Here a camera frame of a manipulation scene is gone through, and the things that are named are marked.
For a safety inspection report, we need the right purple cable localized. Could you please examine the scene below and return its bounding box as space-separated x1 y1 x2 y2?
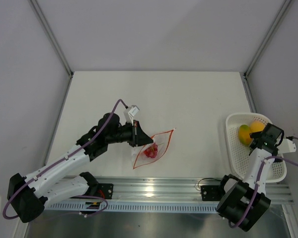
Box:
227 135 298 228

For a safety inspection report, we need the red grape bunch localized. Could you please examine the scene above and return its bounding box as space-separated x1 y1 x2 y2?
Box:
144 143 158 159

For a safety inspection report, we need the right corner frame post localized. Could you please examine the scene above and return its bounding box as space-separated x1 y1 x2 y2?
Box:
243 0 294 80

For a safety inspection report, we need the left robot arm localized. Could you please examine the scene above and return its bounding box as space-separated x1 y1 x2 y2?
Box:
2 113 153 223

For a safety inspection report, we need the purple cable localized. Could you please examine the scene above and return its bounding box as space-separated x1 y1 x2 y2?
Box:
227 135 298 228
2 99 109 220

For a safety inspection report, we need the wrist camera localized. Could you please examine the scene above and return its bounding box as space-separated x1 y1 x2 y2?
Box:
278 138 297 154
124 105 140 125

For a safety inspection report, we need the left corner frame post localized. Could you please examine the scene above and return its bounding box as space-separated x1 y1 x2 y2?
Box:
28 0 73 77

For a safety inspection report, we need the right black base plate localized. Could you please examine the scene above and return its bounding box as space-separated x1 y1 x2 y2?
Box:
197 178 226 201

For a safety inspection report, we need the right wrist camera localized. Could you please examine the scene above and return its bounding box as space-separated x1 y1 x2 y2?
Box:
278 138 297 154

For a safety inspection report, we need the yellow green mango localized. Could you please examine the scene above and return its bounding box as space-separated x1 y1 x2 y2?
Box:
238 124 252 146

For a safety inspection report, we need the corner frame post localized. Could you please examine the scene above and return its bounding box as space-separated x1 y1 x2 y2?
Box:
243 0 294 80
28 0 73 77

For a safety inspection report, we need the clear zip top bag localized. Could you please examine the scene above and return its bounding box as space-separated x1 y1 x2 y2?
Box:
131 128 176 170

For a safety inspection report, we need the white slotted cable duct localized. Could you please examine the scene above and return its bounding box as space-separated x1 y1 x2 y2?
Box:
47 201 218 214

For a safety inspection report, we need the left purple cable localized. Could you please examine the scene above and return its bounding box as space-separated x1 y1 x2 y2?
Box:
2 99 109 220

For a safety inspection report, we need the orange fruit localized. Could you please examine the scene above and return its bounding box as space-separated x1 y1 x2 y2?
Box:
249 120 265 133

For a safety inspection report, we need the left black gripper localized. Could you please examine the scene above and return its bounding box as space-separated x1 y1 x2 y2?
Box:
106 120 153 147

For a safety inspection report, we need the white perforated plastic basket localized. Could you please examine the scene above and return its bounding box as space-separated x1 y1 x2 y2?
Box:
225 113 287 183

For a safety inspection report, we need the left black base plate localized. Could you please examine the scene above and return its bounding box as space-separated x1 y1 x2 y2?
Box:
96 183 114 199

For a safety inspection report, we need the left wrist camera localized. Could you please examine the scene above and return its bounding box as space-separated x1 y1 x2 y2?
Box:
124 105 140 125

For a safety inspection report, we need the aluminium mounting rail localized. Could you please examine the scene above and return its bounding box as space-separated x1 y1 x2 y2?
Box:
43 176 294 204

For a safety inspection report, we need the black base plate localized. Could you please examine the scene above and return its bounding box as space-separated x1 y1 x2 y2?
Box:
197 178 226 201
96 183 114 199

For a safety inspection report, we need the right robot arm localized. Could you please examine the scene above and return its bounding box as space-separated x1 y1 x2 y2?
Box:
216 123 284 232

